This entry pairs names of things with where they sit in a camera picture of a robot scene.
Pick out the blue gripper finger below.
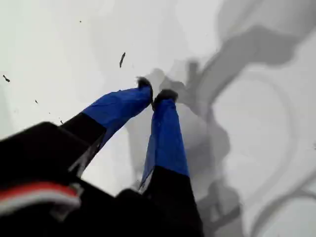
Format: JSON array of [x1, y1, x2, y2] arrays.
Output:
[[139, 89, 204, 237], [59, 77, 155, 173]]

